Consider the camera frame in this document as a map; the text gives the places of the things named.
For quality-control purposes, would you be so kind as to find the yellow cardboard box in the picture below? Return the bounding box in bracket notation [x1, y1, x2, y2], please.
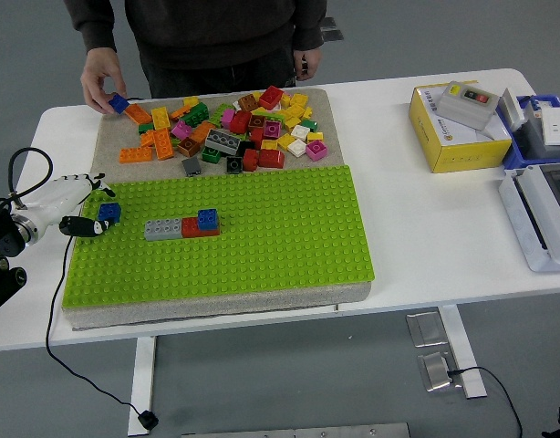
[408, 85, 513, 174]

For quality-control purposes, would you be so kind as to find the grey-brown mat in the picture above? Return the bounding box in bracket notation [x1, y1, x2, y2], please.
[62, 88, 372, 330]

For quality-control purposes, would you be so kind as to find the metal floor strip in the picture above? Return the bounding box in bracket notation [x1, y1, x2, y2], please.
[181, 422, 411, 438]

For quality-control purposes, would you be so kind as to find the white grey plastic part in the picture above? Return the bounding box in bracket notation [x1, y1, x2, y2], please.
[497, 87, 528, 133]

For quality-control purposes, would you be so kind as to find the blue plastic bin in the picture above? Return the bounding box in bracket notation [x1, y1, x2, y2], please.
[502, 93, 560, 178]

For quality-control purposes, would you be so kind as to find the person's left hand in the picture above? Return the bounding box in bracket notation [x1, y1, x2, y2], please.
[292, 45, 322, 82]

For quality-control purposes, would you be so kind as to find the white enclosure with window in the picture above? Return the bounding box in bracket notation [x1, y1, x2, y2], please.
[497, 162, 560, 274]

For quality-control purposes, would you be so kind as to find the person's right hand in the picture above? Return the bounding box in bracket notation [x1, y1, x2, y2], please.
[79, 47, 129, 114]

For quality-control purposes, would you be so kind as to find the long red toy brick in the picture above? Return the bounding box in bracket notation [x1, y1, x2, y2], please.
[181, 216, 222, 239]

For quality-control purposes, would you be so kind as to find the white wall socket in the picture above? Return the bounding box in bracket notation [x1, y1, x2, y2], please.
[539, 107, 560, 147]

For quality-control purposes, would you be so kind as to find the white table leg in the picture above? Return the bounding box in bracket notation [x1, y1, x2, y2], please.
[127, 335, 158, 437]
[437, 303, 489, 400]

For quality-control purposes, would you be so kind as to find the green studded baseplate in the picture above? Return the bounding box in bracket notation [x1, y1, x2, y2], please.
[62, 164, 377, 310]

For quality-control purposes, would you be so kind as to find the person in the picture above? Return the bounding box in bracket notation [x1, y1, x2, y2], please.
[63, 0, 329, 115]

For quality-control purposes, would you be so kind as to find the black cable with adapter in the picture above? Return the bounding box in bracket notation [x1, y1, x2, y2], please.
[45, 235, 161, 431]

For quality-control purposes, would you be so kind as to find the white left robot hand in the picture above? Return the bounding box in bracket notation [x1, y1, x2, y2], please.
[22, 172, 118, 239]

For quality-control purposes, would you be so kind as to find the grey push-button switch box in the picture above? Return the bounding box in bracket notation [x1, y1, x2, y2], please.
[437, 80, 499, 130]

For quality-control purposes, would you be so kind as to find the black power cable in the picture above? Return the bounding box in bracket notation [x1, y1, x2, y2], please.
[446, 366, 524, 438]

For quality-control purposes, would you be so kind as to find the silver floor outlet cover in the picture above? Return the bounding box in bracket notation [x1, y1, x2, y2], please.
[417, 350, 457, 392]
[406, 311, 447, 349]

